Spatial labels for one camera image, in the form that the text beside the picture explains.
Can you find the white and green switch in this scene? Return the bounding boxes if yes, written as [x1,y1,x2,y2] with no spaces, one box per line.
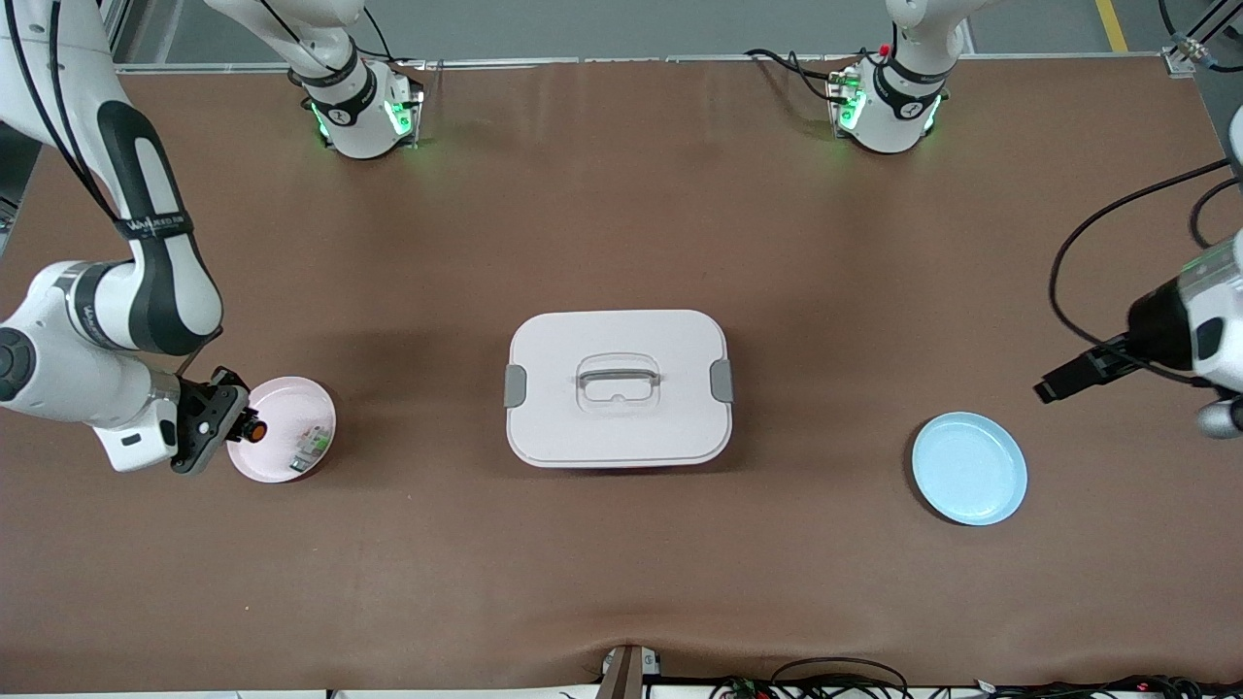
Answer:
[289,425,336,475]

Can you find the black cable bundle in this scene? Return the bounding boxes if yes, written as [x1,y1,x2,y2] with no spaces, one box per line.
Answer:
[709,657,1243,699]

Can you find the white lidded box grey latches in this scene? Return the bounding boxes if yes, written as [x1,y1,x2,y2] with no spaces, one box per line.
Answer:
[504,310,734,469]

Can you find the metal table edge bracket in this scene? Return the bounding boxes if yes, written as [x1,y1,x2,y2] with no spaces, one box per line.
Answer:
[600,644,663,699]

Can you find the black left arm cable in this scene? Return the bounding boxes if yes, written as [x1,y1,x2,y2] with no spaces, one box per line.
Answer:
[1049,160,1243,384]

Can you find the light blue round plate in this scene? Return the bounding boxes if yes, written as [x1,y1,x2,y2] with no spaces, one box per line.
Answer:
[911,412,1028,527]

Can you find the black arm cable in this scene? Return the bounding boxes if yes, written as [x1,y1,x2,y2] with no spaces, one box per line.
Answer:
[5,0,224,380]
[1049,160,1243,384]

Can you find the pink round plate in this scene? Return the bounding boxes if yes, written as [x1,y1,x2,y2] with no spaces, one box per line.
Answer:
[226,376,338,484]

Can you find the black left base cable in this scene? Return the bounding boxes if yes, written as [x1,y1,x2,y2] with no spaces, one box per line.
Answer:
[746,47,880,103]

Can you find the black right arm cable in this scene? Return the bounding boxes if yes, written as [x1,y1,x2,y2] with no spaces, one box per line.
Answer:
[5,0,224,380]

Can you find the brown table mat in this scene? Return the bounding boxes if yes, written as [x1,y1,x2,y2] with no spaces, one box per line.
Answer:
[0,53,1243,692]

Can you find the black right base cable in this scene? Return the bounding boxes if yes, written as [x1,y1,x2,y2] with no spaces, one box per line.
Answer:
[361,8,428,69]

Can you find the black base cable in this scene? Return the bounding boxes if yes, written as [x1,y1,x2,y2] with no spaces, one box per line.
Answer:
[361,8,428,69]
[746,47,880,103]

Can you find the aluminium frame profile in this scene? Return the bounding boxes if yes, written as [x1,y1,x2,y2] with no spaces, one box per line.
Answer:
[102,0,133,71]
[1160,0,1243,75]

